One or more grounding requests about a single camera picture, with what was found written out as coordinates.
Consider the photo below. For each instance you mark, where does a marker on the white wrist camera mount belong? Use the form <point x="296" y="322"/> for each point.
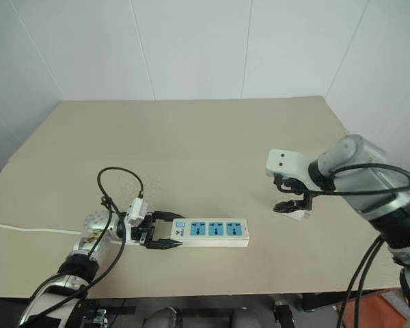
<point x="287" y="163"/>
<point x="136" y="209"/>

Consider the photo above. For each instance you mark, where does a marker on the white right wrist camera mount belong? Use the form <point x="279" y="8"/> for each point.
<point x="287" y="163"/>

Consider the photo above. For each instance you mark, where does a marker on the dark grey rounded shape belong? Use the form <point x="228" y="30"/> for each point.
<point x="246" y="318"/>
<point x="162" y="317"/>

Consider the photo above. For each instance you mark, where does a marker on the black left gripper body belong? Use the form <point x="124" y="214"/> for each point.
<point x="144" y="229"/>

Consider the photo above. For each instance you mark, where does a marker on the white charger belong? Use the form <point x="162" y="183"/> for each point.
<point x="300" y="216"/>

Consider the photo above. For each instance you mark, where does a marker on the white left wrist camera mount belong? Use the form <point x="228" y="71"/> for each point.
<point x="136" y="209"/>

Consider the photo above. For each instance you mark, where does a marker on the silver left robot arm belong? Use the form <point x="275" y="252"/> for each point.
<point x="89" y="253"/>

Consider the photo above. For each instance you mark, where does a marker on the orange box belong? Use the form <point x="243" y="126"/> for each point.
<point x="389" y="305"/>

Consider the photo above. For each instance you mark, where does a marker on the silver metal bracket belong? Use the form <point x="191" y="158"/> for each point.
<point x="95" y="315"/>

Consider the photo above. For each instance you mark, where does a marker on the white power strip blue sockets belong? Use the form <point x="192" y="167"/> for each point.
<point x="212" y="233"/>

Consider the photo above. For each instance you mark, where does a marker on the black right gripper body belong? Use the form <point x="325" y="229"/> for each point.
<point x="294" y="186"/>

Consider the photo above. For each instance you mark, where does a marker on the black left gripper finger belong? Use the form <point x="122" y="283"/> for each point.
<point x="164" y="244"/>
<point x="168" y="216"/>

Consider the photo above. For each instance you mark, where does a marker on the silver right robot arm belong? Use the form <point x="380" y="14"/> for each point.
<point x="369" y="177"/>

